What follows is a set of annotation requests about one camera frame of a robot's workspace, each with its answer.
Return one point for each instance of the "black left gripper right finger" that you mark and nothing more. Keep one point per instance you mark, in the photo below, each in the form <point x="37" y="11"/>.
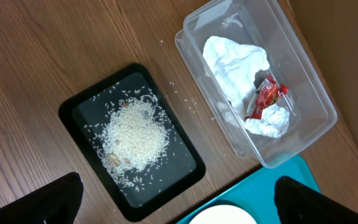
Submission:
<point x="297" y="203"/>

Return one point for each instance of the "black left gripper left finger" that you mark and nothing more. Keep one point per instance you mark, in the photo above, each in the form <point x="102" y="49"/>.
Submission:
<point x="56" y="202"/>

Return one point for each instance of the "large white plate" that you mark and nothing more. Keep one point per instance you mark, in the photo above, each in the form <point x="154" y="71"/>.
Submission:
<point x="223" y="214"/>

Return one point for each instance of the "pile of white rice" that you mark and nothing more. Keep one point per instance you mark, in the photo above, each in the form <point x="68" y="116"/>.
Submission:
<point x="130" y="132"/>

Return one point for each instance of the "red sauce packet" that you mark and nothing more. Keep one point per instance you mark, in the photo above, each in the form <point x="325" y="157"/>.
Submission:
<point x="267" y="94"/>

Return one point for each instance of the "white napkin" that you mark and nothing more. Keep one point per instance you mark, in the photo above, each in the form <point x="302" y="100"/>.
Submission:
<point x="234" y="66"/>
<point x="274" y="123"/>

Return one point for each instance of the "black food waste tray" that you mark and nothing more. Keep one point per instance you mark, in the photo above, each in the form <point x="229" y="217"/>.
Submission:
<point x="183" y="170"/>

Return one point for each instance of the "clear plastic waste bin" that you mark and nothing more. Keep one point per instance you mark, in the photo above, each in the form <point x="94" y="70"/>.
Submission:
<point x="261" y="23"/>

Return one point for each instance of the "teal serving tray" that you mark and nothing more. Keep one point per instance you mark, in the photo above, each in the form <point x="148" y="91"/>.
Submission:
<point x="255" y="193"/>

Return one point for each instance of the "white napkin in bin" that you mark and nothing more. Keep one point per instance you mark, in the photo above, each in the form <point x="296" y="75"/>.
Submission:
<point x="274" y="123"/>

